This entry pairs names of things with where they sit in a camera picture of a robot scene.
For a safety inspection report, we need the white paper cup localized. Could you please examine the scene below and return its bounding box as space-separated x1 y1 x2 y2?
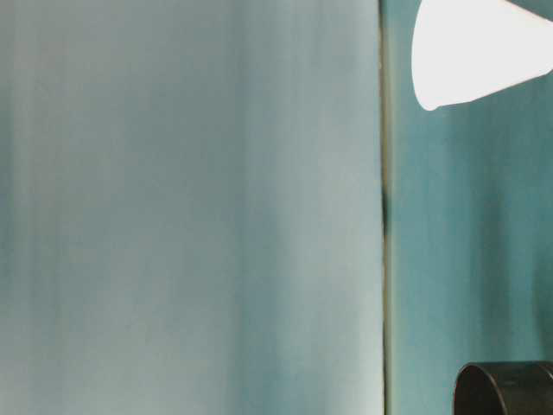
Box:
411 1 552 111

